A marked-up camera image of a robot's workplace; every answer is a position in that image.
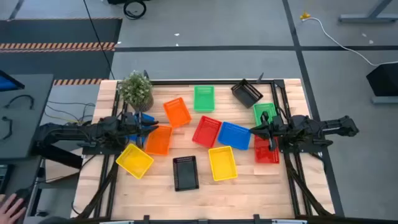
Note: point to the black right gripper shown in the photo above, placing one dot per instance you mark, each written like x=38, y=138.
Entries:
x=280, y=127

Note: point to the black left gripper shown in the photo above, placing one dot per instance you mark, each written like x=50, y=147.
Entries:
x=132, y=124

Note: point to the blue plastic basket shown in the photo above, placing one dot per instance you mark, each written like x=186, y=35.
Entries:
x=148, y=117
x=234, y=136

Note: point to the orange plastic basket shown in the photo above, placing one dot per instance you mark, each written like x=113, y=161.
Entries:
x=177, y=112
x=159, y=141

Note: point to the green plastic basket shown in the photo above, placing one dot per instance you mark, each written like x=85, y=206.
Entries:
x=258, y=113
x=204, y=99

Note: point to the red plastic basket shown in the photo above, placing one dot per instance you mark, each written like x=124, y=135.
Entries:
x=206, y=131
x=262, y=154

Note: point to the yellow plastic basket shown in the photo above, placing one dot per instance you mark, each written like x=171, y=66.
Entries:
x=222, y=163
x=134, y=161

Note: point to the black plastic basket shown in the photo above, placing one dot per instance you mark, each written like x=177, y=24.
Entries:
x=245, y=93
x=185, y=174

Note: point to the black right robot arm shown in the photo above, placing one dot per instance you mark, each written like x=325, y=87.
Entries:
x=326, y=127

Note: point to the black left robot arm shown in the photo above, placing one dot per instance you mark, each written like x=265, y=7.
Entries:
x=77, y=133

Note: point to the potted green plant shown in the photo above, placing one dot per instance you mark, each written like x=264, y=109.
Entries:
x=136, y=90

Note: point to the black desk foot beam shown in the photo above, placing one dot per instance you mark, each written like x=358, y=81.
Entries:
x=62, y=158

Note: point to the grey desk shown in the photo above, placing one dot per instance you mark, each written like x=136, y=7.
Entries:
x=28, y=124

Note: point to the yellow plug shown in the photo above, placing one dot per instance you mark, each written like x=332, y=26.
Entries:
x=305, y=15

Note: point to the grey metal table foot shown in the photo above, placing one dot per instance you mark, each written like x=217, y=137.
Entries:
x=385, y=99
x=367, y=18

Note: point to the black box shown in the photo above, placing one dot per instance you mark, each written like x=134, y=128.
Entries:
x=384, y=81

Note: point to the black hazard-striped floor mat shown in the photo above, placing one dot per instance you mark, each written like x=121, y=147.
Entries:
x=56, y=31

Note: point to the black computer mouse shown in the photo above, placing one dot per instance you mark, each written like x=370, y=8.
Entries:
x=22, y=193

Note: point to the computer monitor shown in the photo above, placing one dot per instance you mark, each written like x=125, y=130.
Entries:
x=7, y=83

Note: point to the black keyboard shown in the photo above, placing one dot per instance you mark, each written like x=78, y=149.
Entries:
x=4, y=179

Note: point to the person's hand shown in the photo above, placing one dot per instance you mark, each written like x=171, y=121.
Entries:
x=11, y=211

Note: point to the black metal rig frame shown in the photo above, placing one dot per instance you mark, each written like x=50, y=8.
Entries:
x=217, y=82

